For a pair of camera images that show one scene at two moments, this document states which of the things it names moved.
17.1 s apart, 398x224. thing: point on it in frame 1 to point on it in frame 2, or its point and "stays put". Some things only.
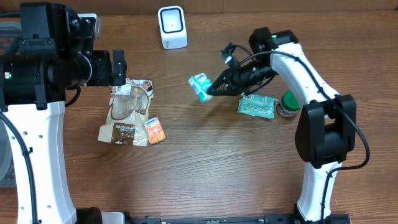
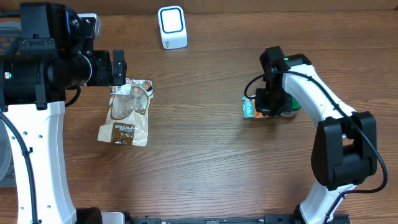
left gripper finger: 119,68 stays put
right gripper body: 249,75 to 274,101
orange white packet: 154,130 to 259,114
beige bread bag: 128,111 stays put
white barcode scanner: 173,27 stays put
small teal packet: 200,83 to 248,107
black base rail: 334,218 stays put
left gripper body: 104,68 stays put
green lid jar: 289,104 stays put
